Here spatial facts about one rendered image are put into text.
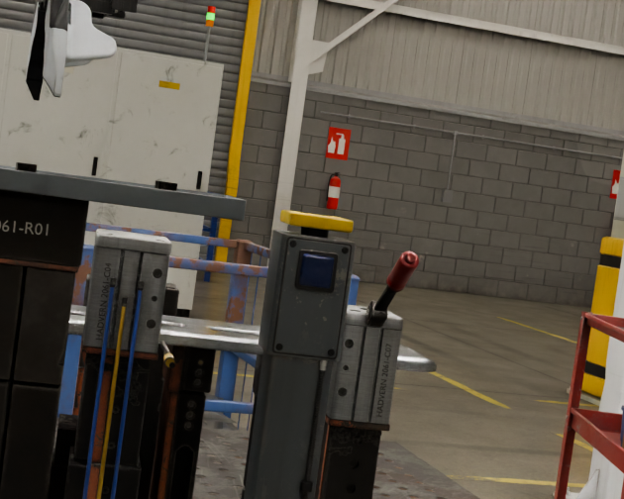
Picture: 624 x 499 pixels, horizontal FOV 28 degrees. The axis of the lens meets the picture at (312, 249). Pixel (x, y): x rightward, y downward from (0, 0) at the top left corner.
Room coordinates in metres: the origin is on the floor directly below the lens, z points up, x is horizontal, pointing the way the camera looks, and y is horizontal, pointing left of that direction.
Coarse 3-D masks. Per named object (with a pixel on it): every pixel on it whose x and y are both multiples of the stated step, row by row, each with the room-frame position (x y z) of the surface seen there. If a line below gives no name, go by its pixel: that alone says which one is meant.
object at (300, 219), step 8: (280, 216) 1.18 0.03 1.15; (288, 216) 1.14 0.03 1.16; (296, 216) 1.13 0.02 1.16; (304, 216) 1.13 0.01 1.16; (312, 216) 1.13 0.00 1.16; (320, 216) 1.14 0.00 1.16; (328, 216) 1.17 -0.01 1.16; (288, 224) 1.14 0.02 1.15; (296, 224) 1.13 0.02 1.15; (304, 224) 1.13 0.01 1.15; (312, 224) 1.13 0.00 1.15; (320, 224) 1.13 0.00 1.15; (328, 224) 1.14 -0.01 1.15; (336, 224) 1.14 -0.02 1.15; (344, 224) 1.14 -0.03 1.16; (352, 224) 1.14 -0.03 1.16; (304, 232) 1.16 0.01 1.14; (312, 232) 1.15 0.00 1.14; (320, 232) 1.15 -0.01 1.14; (328, 232) 1.16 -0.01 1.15; (344, 232) 1.14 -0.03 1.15
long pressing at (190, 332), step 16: (80, 320) 1.37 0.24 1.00; (176, 320) 1.52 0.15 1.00; (192, 320) 1.54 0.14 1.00; (208, 320) 1.56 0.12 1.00; (160, 336) 1.38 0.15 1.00; (176, 336) 1.38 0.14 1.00; (192, 336) 1.39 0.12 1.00; (208, 336) 1.39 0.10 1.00; (224, 336) 1.40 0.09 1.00; (240, 336) 1.45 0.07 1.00; (256, 336) 1.47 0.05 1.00; (256, 352) 1.40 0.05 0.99; (400, 352) 1.49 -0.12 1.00; (416, 352) 1.54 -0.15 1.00; (400, 368) 1.43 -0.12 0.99; (416, 368) 1.44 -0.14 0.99; (432, 368) 1.45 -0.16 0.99
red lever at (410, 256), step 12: (408, 252) 1.20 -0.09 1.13; (396, 264) 1.21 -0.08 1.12; (408, 264) 1.20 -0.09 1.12; (396, 276) 1.22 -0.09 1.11; (408, 276) 1.21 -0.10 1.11; (396, 288) 1.23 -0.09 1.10; (372, 300) 1.30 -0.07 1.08; (384, 300) 1.27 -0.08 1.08; (372, 312) 1.29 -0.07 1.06; (384, 312) 1.29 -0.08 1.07; (372, 324) 1.30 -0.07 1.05
